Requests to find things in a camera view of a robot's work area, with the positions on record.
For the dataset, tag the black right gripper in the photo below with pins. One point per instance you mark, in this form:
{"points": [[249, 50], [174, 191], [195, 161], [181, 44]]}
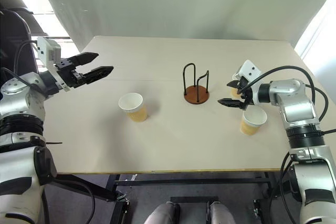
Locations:
{"points": [[248, 98]]}

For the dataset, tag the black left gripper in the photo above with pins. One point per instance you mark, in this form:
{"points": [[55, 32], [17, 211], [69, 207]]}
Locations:
{"points": [[69, 77]]}

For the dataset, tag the yellow white paper cup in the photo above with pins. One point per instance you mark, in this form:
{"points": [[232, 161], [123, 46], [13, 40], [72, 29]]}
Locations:
{"points": [[249, 128], [136, 115], [233, 93]]}

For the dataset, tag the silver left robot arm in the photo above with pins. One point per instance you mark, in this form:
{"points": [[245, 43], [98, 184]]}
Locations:
{"points": [[18, 119]]}

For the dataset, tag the black office chair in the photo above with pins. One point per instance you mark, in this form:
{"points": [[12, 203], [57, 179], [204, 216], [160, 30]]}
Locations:
{"points": [[15, 30]]}

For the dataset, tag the white backdrop sheet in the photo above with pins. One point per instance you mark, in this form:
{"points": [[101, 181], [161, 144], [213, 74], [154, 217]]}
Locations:
{"points": [[170, 3]]}

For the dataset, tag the grey right robot leg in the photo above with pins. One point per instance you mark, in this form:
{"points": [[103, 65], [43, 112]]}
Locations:
{"points": [[221, 213]]}

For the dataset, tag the grey robot leg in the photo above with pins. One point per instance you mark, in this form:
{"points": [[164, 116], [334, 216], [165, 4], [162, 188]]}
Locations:
{"points": [[160, 213], [221, 213]]}

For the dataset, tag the grey left robot leg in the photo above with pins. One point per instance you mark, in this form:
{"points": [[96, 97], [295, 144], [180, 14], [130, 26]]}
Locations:
{"points": [[160, 213]]}

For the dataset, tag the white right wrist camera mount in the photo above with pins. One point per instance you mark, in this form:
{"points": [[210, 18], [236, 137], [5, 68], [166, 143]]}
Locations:
{"points": [[249, 69]]}

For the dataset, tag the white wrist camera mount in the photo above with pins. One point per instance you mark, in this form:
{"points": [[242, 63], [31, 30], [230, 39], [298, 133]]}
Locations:
{"points": [[249, 69], [47, 49]]}

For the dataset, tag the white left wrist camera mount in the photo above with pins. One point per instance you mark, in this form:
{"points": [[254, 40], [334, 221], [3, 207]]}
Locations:
{"points": [[47, 49]]}

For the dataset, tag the black metal table frame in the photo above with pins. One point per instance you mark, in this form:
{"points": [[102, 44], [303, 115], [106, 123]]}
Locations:
{"points": [[183, 181]]}

